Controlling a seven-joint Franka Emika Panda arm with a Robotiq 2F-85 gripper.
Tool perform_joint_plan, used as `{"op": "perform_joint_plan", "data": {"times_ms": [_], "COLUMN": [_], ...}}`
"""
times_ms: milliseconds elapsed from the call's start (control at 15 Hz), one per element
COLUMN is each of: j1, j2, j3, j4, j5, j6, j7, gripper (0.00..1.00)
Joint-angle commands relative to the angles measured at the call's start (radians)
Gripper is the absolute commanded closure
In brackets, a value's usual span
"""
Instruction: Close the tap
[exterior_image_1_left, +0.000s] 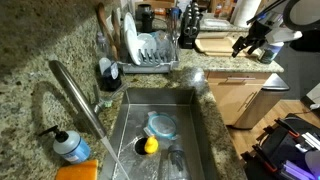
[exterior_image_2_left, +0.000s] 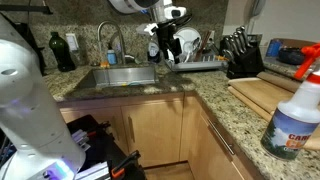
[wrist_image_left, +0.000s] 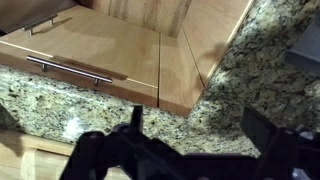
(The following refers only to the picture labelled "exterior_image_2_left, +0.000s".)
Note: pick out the black knife block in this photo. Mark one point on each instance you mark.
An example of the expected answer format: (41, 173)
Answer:
(246, 63)

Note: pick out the white wall outlet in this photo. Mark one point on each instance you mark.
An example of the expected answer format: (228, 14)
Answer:
(72, 42)

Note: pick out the wooden cutting board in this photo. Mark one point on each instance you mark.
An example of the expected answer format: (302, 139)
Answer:
(263, 95)

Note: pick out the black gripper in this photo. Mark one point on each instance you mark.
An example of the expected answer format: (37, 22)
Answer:
(165, 33)

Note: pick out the orange sponge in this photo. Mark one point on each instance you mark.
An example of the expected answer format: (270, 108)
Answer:
(104, 64)

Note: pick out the clear soap dispenser bottle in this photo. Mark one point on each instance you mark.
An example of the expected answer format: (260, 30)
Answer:
(153, 50)

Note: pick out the teal utensil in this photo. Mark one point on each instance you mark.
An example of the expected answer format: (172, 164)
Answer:
(138, 83)

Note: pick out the grey dish rack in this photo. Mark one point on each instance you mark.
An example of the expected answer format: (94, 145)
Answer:
(200, 65)

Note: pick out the dark bowl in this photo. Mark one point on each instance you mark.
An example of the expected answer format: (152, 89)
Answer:
(291, 56)

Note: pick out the green bristle dish brush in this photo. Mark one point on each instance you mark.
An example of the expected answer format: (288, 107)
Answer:
(135, 60)

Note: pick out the blue dish soap bottle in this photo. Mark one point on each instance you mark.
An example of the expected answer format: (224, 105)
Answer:
(111, 57)

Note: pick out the wooden utensils in rack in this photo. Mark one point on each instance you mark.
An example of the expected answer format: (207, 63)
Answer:
(205, 41)

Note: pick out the wooden cabinet door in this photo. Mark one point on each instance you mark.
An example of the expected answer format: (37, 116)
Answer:
(156, 133)
(106, 116)

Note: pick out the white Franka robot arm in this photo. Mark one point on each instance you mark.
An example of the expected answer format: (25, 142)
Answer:
(30, 110)

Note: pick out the stainless steel sink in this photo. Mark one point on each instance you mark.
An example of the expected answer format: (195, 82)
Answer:
(120, 76)

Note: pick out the white plate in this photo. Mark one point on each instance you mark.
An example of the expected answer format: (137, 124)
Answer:
(188, 40)

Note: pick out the white spray bottle orange trigger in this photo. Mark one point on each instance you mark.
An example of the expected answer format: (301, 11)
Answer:
(293, 123)

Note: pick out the black tool cart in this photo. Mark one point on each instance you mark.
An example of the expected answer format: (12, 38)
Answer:
(100, 146)

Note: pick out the black shelf bar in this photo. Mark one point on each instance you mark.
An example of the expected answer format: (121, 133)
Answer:
(26, 9)

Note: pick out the dark green glass bottle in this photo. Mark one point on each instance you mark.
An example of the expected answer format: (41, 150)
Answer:
(61, 51)

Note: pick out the orange black clamp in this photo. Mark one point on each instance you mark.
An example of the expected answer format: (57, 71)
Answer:
(125, 164)

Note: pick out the wooden rolling pin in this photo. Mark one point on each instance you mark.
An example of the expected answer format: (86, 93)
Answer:
(278, 81)

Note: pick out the wooden corner cabinet front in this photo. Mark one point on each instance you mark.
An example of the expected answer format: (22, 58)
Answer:
(206, 156)

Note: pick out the chrome gooseneck faucet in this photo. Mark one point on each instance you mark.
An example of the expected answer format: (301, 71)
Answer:
(113, 26)

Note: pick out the blue container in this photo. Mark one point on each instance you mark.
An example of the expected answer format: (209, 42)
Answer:
(274, 48)

